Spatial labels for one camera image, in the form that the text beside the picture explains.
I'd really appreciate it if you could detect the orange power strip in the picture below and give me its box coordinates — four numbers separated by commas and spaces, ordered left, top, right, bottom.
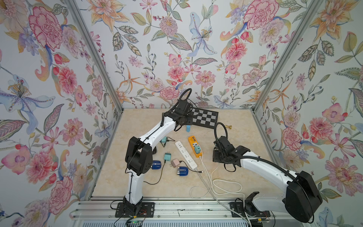
188, 136, 202, 158

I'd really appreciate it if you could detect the white power strip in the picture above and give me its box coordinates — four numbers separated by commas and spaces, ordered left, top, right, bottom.
175, 141, 198, 170

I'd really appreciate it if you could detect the teal usb charger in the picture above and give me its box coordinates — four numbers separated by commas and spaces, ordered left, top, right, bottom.
160, 137, 167, 143
164, 153, 171, 161

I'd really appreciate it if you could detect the pink usb charger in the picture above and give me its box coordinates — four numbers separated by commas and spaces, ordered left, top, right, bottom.
171, 159, 180, 168

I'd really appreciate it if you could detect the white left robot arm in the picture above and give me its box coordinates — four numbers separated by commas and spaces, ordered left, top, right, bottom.
123, 99, 193, 216

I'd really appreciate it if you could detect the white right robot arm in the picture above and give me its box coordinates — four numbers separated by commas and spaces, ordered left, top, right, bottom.
213, 136, 322, 223

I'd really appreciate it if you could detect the black silver chessboard box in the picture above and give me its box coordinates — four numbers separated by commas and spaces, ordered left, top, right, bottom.
192, 108, 219, 129

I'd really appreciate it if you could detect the black blue shaver cable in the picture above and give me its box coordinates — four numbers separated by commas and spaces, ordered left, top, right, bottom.
143, 160, 166, 185

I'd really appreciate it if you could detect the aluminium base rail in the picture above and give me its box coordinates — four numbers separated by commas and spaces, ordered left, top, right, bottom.
69, 195, 313, 227

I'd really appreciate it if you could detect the aluminium frame post left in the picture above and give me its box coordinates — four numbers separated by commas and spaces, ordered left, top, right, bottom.
63, 0, 124, 113

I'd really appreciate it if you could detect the aluminium frame post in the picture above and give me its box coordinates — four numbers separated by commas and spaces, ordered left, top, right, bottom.
252, 0, 324, 113
63, 0, 124, 113

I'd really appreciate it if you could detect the aluminium frame post right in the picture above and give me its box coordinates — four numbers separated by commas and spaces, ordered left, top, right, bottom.
252, 0, 324, 113

